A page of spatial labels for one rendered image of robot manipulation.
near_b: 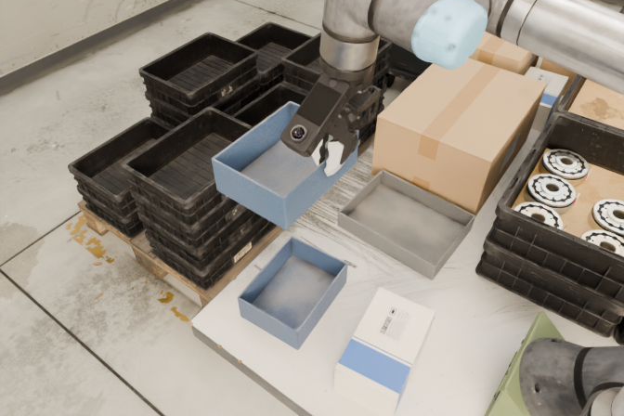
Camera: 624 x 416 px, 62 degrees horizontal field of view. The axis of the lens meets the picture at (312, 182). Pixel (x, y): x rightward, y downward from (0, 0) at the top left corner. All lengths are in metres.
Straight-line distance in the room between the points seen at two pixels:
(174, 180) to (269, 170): 0.92
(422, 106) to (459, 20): 0.82
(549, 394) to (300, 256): 0.59
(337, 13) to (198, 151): 1.30
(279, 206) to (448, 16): 0.37
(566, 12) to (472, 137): 0.68
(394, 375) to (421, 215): 0.49
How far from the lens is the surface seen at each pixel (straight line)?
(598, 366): 0.92
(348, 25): 0.64
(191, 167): 1.82
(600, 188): 1.39
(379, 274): 1.22
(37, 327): 2.19
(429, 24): 0.57
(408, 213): 1.35
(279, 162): 0.91
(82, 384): 2.00
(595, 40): 0.65
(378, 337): 1.02
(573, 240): 1.09
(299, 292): 1.17
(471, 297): 1.22
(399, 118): 1.32
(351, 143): 0.74
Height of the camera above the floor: 1.67
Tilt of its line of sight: 43 degrees down
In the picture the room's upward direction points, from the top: straight up
